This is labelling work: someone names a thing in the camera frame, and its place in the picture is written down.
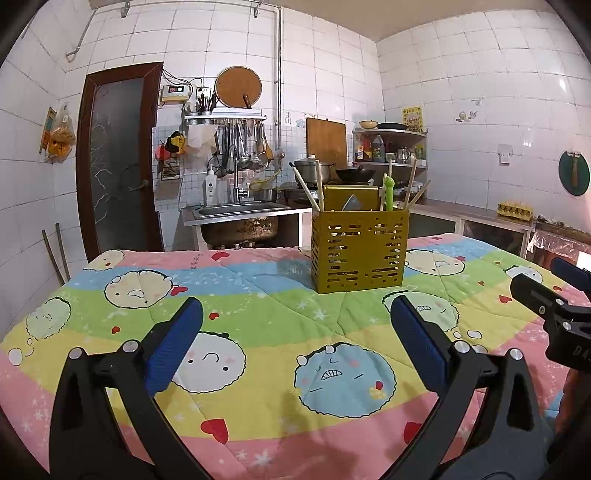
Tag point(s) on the green round wall board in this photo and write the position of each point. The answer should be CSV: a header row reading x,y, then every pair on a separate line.
x,y
575,173

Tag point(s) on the white wall socket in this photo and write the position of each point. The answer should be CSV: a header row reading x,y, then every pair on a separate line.
x,y
505,154

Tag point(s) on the colourful cartoon printed blanket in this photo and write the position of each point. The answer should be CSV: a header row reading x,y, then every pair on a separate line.
x,y
277,415

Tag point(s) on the steel cooking pot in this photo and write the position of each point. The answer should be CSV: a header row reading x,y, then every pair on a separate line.
x,y
307,170

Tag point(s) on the steel faucet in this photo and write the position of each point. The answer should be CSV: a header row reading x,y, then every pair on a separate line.
x,y
238,180

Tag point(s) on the steel kitchen sink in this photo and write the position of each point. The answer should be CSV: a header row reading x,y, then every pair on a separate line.
x,y
240,226

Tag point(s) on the black wok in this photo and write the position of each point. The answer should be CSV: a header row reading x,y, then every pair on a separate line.
x,y
354,174

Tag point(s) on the hanging plastic bag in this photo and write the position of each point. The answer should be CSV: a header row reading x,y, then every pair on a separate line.
x,y
59,136

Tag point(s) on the row of hanging kitchen utensils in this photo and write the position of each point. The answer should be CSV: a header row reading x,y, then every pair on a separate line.
x,y
244,147

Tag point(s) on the white soap bottle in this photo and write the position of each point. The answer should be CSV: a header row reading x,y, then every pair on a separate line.
x,y
211,189

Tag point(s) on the yellow egg carton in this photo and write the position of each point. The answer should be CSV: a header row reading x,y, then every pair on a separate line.
x,y
515,210

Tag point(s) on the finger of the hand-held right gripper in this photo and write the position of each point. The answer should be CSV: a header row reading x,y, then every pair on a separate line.
x,y
538,295
572,272

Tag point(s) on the white digital wall timer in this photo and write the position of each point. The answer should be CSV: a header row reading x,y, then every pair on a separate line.
x,y
174,93

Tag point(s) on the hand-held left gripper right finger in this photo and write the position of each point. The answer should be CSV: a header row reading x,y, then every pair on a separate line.
x,y
418,341

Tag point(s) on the steel corner shelf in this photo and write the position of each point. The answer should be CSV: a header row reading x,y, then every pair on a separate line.
x,y
392,147

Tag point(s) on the yellow wall poster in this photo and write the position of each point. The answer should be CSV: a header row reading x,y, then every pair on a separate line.
x,y
412,119

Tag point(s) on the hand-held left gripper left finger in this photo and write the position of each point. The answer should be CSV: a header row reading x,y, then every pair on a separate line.
x,y
178,341

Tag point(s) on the steel kitchen counter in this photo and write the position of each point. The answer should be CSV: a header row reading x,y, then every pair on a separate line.
x,y
480,217

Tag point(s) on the thin wooden stick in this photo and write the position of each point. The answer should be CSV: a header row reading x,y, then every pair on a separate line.
x,y
53,258
63,254

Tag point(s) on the white hanging cloth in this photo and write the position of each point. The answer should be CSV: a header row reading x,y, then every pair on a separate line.
x,y
201,141

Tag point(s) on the brown door with glass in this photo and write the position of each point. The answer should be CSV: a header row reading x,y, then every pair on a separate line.
x,y
115,161

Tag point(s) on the rectangular wooden cutting board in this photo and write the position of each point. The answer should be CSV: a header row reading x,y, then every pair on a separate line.
x,y
326,143

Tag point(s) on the white wall pipe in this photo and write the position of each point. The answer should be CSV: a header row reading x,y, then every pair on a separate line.
x,y
278,83

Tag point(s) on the yellow perforated utensil holder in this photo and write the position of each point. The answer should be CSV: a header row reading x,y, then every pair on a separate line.
x,y
360,267

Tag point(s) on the person's right forearm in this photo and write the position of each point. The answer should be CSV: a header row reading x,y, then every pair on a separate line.
x,y
572,397

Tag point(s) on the yellow bowl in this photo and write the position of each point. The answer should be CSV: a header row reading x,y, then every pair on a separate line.
x,y
368,124

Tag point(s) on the pale blue spoon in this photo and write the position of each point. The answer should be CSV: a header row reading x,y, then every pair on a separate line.
x,y
354,204

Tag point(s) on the round wooden board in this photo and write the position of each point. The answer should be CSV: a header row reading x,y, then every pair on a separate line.
x,y
238,87

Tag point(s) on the steel wall rack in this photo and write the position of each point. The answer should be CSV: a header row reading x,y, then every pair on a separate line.
x,y
226,117

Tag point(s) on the green plastic spoon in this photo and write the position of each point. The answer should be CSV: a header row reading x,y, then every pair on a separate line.
x,y
390,196

